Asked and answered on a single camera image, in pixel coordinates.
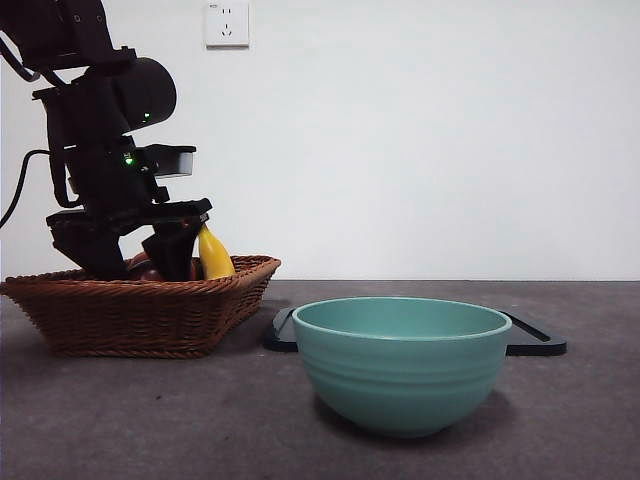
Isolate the teal ceramic bowl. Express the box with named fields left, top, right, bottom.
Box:
left=291, top=296, right=514, bottom=440

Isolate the red yellow apple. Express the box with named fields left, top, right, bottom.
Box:
left=123, top=251, right=200, bottom=282

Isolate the yellow banana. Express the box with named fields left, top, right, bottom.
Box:
left=198, top=224, right=237, bottom=281

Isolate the brown wicker basket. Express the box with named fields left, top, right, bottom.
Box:
left=0, top=255, right=283, bottom=359

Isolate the dark rectangular tray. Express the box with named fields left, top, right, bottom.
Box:
left=263, top=306, right=568, bottom=357

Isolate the long black cable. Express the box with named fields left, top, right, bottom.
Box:
left=0, top=148, right=52, bottom=227

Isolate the short black cable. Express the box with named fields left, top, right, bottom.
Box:
left=0, top=30, right=42, bottom=82

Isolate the white wall socket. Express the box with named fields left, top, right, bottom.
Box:
left=205, top=0, right=251, bottom=50

